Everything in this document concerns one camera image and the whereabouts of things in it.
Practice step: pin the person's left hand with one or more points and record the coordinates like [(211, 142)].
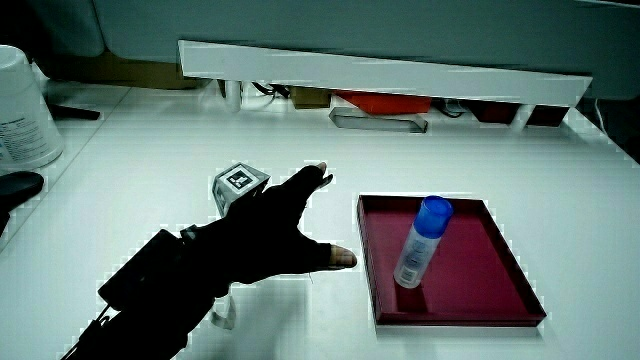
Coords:
[(270, 235)]

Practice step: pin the glue bottle with blue cap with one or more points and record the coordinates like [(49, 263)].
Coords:
[(419, 250)]

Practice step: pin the dark red rectangular plate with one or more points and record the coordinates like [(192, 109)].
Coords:
[(470, 280)]

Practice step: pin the black wrist tracker box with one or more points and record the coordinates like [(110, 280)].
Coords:
[(142, 272)]

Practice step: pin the small brown box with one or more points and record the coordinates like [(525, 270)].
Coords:
[(309, 97)]

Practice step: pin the orange box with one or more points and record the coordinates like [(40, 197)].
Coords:
[(387, 102)]

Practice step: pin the white desk riser shelf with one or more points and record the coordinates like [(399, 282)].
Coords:
[(380, 75)]

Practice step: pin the brown cardboard box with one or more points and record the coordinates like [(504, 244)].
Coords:
[(135, 72)]

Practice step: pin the dark red box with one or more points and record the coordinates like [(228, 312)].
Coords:
[(492, 111)]

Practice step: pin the black rounded object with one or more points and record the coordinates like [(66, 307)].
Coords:
[(17, 187)]

